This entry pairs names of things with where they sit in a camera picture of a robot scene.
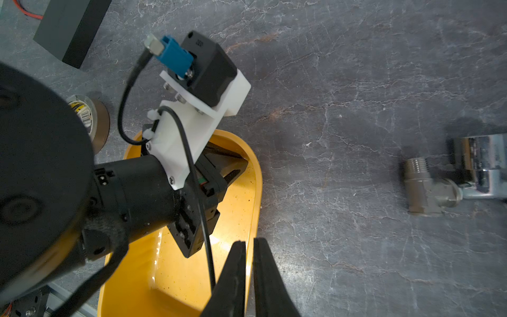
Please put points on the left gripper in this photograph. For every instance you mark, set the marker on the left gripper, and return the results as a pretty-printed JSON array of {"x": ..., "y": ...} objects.
[{"x": 216, "y": 169}]

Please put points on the round tape roll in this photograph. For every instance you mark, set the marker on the round tape roll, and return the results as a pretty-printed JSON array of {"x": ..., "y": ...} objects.
[{"x": 95, "y": 118}]

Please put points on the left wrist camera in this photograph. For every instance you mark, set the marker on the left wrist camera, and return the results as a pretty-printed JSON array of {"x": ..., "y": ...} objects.
[{"x": 208, "y": 87}]

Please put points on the black rectangular box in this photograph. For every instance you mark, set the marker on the black rectangular box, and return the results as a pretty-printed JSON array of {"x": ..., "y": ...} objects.
[{"x": 68, "y": 28}]

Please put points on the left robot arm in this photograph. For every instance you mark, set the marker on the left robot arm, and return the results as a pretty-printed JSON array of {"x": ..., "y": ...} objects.
[{"x": 59, "y": 209}]

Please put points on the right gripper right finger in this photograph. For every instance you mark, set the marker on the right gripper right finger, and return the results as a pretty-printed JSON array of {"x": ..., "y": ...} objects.
[{"x": 271, "y": 296}]

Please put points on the chrome faucet fitting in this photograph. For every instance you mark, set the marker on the chrome faucet fitting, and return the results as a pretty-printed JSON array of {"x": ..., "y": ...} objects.
[{"x": 480, "y": 165}]

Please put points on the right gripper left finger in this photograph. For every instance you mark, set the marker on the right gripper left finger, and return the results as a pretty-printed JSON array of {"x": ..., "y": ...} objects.
[{"x": 228, "y": 297}]

